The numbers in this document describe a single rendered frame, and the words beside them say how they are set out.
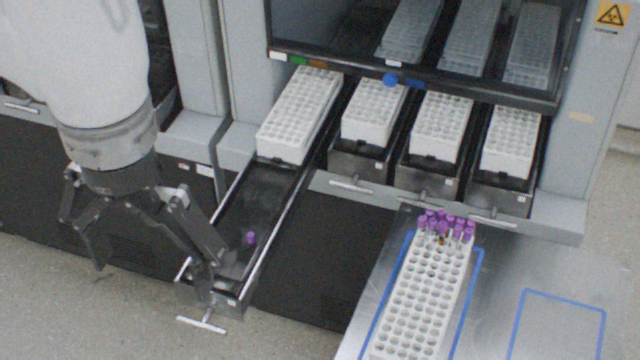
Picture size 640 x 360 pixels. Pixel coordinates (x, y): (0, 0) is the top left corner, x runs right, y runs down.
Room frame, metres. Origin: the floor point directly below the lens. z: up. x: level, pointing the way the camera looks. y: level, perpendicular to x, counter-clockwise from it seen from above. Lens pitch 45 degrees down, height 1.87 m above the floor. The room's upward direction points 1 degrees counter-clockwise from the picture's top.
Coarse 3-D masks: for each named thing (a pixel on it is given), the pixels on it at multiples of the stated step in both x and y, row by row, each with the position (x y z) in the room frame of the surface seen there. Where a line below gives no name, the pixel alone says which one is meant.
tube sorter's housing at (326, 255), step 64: (256, 0) 1.29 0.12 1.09; (256, 64) 1.29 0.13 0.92; (576, 64) 1.06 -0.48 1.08; (256, 128) 1.29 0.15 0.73; (576, 128) 1.05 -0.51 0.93; (320, 192) 1.15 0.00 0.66; (384, 192) 1.09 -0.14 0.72; (576, 192) 1.04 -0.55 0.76; (320, 256) 1.15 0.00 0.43; (320, 320) 1.15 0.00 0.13
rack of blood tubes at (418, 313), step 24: (408, 264) 0.76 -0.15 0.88; (432, 264) 0.77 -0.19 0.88; (456, 264) 0.77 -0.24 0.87; (408, 288) 0.71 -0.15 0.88; (432, 288) 0.71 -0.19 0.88; (456, 288) 0.71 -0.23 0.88; (408, 312) 0.67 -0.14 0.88; (432, 312) 0.67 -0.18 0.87; (384, 336) 0.63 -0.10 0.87; (408, 336) 0.63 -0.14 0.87; (432, 336) 0.62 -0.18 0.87
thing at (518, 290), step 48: (480, 240) 0.86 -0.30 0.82; (528, 240) 0.86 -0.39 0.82; (384, 288) 0.76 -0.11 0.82; (480, 288) 0.75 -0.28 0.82; (528, 288) 0.75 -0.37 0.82; (576, 288) 0.75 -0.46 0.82; (624, 288) 0.74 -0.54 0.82; (480, 336) 0.65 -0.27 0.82; (528, 336) 0.65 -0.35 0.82; (576, 336) 0.65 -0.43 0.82; (624, 336) 0.64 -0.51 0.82
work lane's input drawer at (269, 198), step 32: (320, 128) 1.20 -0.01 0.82; (256, 160) 1.10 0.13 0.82; (320, 160) 1.15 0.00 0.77; (256, 192) 1.02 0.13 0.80; (288, 192) 1.00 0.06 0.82; (224, 224) 0.93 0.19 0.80; (256, 224) 0.93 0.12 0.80; (288, 224) 0.96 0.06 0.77; (256, 256) 0.84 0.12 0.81; (192, 288) 0.78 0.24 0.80; (224, 288) 0.77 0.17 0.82; (256, 288) 0.81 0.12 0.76; (192, 320) 0.74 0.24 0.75
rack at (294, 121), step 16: (304, 80) 1.32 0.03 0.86; (320, 80) 1.31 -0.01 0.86; (336, 80) 1.31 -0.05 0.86; (288, 96) 1.26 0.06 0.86; (304, 96) 1.26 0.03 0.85; (320, 96) 1.25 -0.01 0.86; (272, 112) 1.20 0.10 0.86; (288, 112) 1.20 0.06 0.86; (304, 112) 1.21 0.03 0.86; (320, 112) 1.20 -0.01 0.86; (272, 128) 1.15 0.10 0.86; (288, 128) 1.14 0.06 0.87; (304, 128) 1.15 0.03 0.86; (256, 144) 1.12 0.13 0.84; (272, 144) 1.10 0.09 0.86; (288, 144) 1.09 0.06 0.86; (304, 144) 1.15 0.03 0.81; (288, 160) 1.09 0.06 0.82
